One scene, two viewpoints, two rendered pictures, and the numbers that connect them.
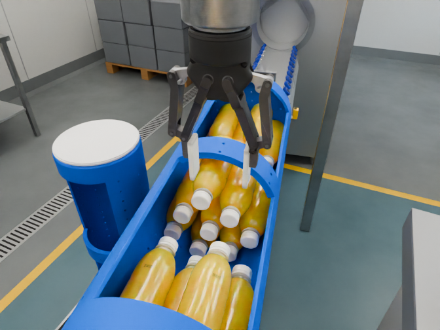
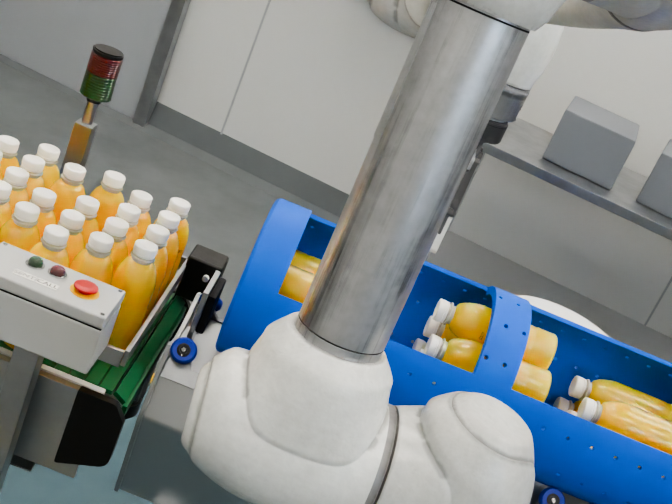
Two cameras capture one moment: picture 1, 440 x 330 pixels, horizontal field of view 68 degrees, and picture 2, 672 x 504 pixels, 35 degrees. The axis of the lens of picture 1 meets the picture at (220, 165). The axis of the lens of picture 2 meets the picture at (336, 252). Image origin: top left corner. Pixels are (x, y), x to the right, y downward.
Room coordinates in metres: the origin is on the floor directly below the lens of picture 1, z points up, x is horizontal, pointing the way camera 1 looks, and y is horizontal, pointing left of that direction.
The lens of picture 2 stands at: (-0.17, -1.52, 1.86)
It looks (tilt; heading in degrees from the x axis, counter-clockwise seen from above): 22 degrees down; 74
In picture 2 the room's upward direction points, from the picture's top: 23 degrees clockwise
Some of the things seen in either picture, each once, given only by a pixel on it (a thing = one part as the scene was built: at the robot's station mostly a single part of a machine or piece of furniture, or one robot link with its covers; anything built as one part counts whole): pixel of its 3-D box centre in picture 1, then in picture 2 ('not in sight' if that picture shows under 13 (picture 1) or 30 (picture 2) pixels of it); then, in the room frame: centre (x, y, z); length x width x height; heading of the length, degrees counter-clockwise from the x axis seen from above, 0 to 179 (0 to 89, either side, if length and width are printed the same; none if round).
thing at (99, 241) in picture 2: not in sight; (100, 244); (-0.09, 0.04, 1.10); 0.04 x 0.04 x 0.02
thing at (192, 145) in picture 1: (193, 157); not in sight; (0.41, 0.04, 1.33); 0.03 x 0.01 x 0.07; 166
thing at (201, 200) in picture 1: (201, 198); (444, 311); (0.50, 0.04, 1.16); 0.04 x 0.02 x 0.04; 76
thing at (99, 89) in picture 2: not in sight; (98, 84); (-0.16, 0.56, 1.18); 0.06 x 0.06 x 0.05
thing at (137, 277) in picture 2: not in sight; (126, 303); (-0.01, 0.06, 1.00); 0.07 x 0.07 x 0.19
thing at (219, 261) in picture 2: not in sight; (200, 278); (0.13, 0.32, 0.95); 0.10 x 0.07 x 0.10; 76
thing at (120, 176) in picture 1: (120, 231); not in sight; (0.93, 0.41, 0.59); 0.28 x 0.28 x 0.88
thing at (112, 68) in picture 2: not in sight; (104, 63); (-0.16, 0.56, 1.23); 0.06 x 0.06 x 0.04
